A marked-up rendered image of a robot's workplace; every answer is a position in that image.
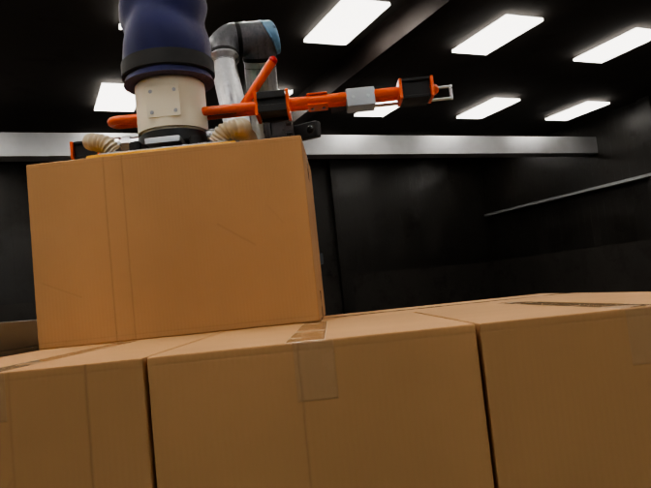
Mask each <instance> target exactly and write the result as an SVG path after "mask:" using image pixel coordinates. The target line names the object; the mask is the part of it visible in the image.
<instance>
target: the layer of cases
mask: <svg viewBox="0 0 651 488"><path fill-rule="evenodd" d="M0 488H651V291H637V292H575V293H538V294H529V295H519V296H510V297H501V298H491V299H482V300H472V301H463V302H453V303H444V304H435V305H425V306H416V307H406V308H397V309H387V310H378V311H369V312H359V313H350V314H340V315H331V316H324V317H323V319H320V320H319V321H313V322H305V323H295V324H285V325H276V326H267V327H257V328H247V329H238V330H229V331H219V332H210V333H201V334H191V335H181V336H172V337H163V338H153V339H143V340H134V341H125V342H115V343H105V344H96V345H87V346H77V347H67V348H58V349H48V350H39V351H30V352H25V353H20V354H14V355H9V356H3V357H0Z"/></svg>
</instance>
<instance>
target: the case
mask: <svg viewBox="0 0 651 488"><path fill-rule="evenodd" d="M26 174H27V188H28V202H29V216H30V230H31V244H32V259H33V272H34V286H35V300H36V314H37V328H38V342H39V350H48V349H58V348H67V347H77V346H87V345H96V344H105V343H115V342H125V341H134V340H143V339H153V338H163V337H172V336H181V335H191V334H201V333H210V332H219V331H229V330H238V329H247V328H257V327H267V326H276V325H285V324H295V323H305V322H313V321H319V320H320V319H322V318H323V317H324V316H325V315H326V307H325V299H324V289H323V279H322V270H321V261H320V251H319V241H318V233H317V223H316V213H315V204H314V195H313V185H312V175H311V169H310V166H309V163H308V159H307V156H306V152H305V149H304V145H303V142H302V138H301V136H290V137H274V138H265V139H255V140H246V141H238V142H229V143H220V144H211V145H203V146H194V147H185V148H175V149H167V150H158V151H149V152H140V153H132V154H123V155H114V156H106V157H96V158H87V159H78V160H70V161H61V162H52V163H43V164H35V165H27V166H26Z"/></svg>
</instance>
